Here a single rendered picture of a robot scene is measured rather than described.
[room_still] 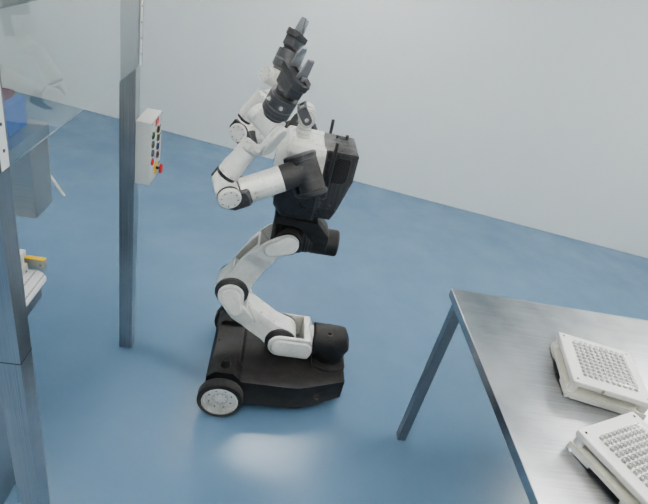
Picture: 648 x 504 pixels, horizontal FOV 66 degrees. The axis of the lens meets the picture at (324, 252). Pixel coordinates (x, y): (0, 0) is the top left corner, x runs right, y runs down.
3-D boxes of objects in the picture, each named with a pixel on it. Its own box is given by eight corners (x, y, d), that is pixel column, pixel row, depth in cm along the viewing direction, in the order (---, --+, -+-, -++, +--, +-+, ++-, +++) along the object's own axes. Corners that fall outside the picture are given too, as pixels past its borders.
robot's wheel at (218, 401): (250, 384, 220) (205, 372, 215) (249, 393, 216) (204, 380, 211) (235, 413, 229) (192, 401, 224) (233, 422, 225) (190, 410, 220)
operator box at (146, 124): (160, 169, 216) (162, 110, 203) (149, 185, 202) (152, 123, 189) (145, 166, 216) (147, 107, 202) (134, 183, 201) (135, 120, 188)
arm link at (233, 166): (235, 134, 159) (199, 178, 165) (241, 151, 152) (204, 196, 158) (260, 150, 166) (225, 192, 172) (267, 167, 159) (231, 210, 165)
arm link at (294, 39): (313, 43, 204) (299, 71, 207) (294, 34, 207) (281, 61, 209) (301, 32, 192) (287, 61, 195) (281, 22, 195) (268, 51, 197)
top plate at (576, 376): (626, 356, 171) (629, 352, 170) (651, 409, 150) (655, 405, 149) (555, 335, 173) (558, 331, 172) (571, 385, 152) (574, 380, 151)
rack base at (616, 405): (619, 367, 174) (622, 362, 173) (643, 420, 153) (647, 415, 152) (549, 346, 176) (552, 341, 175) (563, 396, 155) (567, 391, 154)
